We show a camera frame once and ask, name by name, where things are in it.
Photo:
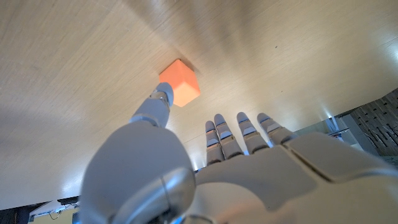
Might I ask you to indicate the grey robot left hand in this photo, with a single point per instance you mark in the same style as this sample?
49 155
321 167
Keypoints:
248 186

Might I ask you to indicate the orange magnetic block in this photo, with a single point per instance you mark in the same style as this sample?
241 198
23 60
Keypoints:
183 77

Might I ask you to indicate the dark pegboard panel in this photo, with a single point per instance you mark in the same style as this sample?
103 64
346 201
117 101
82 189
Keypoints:
379 127

